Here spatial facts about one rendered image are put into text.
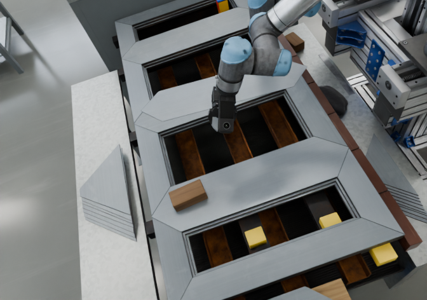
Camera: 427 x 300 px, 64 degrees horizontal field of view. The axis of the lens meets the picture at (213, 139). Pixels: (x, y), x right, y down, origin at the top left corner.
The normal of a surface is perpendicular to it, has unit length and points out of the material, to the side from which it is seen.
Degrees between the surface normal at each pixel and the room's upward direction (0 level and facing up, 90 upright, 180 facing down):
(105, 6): 90
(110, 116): 0
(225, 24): 0
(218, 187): 0
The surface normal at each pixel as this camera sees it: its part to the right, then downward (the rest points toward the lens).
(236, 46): 0.14, -0.57
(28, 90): -0.18, -0.55
